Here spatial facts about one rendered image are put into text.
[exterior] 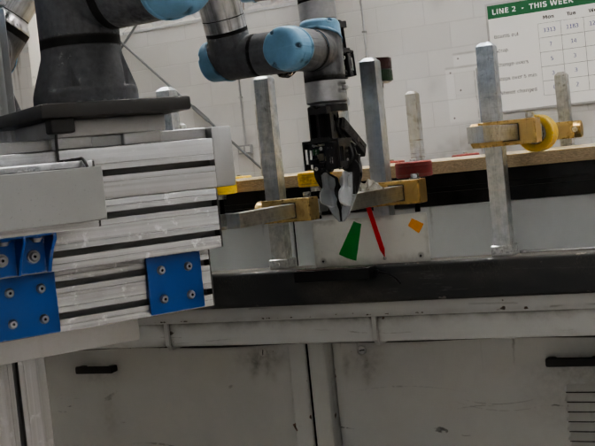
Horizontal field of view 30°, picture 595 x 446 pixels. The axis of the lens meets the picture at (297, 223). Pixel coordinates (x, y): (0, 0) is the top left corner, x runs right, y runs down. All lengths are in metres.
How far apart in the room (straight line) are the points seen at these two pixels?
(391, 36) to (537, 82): 1.40
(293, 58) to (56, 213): 0.61
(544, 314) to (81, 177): 1.15
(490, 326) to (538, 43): 7.40
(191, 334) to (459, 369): 0.62
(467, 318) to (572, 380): 0.33
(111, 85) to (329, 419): 1.34
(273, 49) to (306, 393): 1.08
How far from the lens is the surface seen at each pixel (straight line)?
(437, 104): 9.90
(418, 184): 2.30
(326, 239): 2.38
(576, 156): 2.41
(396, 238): 2.32
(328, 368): 2.69
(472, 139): 1.99
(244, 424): 2.85
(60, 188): 1.42
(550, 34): 9.61
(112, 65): 1.60
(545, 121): 2.44
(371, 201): 2.13
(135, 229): 1.59
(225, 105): 10.83
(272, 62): 1.89
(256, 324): 2.52
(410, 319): 2.37
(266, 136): 2.43
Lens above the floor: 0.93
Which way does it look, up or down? 3 degrees down
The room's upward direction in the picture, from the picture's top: 6 degrees counter-clockwise
